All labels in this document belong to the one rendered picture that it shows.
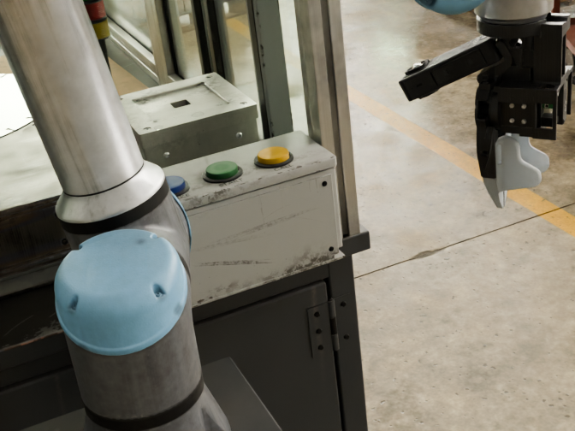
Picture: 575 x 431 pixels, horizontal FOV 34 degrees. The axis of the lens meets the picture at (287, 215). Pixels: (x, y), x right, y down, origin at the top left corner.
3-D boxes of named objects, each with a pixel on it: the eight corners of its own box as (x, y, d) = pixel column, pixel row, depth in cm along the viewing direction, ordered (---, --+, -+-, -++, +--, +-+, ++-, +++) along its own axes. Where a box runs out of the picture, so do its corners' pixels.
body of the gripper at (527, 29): (554, 148, 92) (557, 28, 86) (469, 140, 96) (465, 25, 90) (572, 118, 98) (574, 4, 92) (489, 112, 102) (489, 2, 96)
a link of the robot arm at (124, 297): (73, 430, 85) (38, 304, 78) (85, 345, 97) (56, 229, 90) (205, 410, 85) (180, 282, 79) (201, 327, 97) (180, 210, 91)
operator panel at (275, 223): (311, 226, 135) (300, 128, 128) (346, 257, 126) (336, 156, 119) (122, 285, 126) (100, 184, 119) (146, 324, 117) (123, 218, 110)
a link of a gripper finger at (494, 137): (491, 185, 96) (490, 104, 92) (477, 183, 97) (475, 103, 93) (504, 165, 100) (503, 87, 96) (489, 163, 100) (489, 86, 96)
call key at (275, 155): (282, 157, 122) (281, 143, 122) (295, 168, 119) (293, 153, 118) (254, 165, 121) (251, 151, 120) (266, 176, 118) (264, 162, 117)
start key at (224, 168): (233, 171, 120) (230, 157, 119) (244, 182, 117) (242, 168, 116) (203, 180, 119) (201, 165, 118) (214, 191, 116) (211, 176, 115)
